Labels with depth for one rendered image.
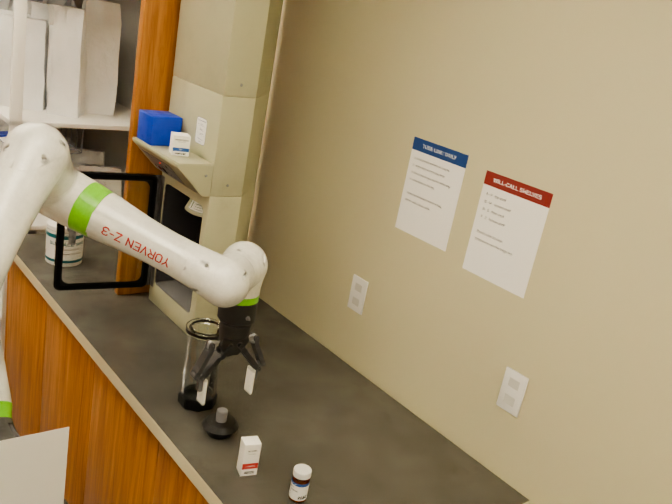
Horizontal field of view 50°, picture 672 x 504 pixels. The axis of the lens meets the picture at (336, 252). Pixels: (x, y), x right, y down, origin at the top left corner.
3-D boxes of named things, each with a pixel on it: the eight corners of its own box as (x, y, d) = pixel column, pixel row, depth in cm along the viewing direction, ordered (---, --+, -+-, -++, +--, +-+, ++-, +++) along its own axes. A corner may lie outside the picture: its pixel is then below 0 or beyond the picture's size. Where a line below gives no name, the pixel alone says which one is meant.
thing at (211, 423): (225, 419, 190) (229, 397, 188) (244, 437, 183) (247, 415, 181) (194, 426, 184) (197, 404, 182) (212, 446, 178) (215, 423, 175)
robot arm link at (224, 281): (123, 188, 162) (107, 230, 166) (97, 199, 151) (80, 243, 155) (265, 265, 160) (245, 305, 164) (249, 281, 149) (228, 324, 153)
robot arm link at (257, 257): (276, 241, 172) (232, 231, 173) (261, 256, 160) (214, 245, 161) (268, 295, 176) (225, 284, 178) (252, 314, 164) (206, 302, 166)
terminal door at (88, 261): (146, 287, 248) (158, 174, 235) (52, 291, 232) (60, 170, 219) (145, 286, 249) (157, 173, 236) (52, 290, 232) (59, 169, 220)
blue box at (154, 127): (165, 138, 232) (168, 111, 229) (180, 146, 225) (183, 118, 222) (136, 137, 226) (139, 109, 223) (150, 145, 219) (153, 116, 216)
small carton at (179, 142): (185, 152, 218) (187, 133, 217) (188, 156, 214) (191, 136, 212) (168, 151, 216) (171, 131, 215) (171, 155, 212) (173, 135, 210)
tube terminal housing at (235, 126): (211, 291, 267) (240, 81, 243) (257, 328, 244) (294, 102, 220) (148, 298, 252) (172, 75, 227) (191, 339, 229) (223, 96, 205)
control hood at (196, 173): (162, 167, 237) (165, 137, 234) (210, 197, 214) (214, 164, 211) (128, 167, 230) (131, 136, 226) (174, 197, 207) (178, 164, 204)
